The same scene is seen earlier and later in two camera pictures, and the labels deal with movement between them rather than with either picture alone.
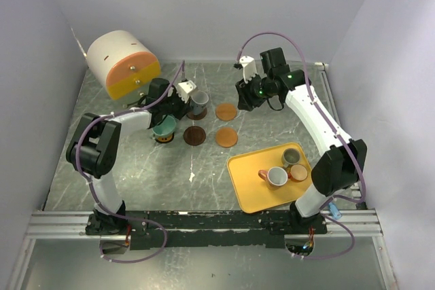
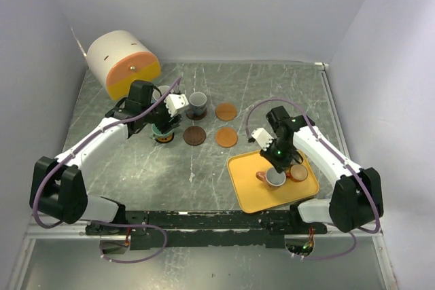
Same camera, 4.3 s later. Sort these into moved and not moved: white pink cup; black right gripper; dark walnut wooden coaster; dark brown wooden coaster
Moved: black right gripper
Not moved: dark walnut wooden coaster; dark brown wooden coaster; white pink cup
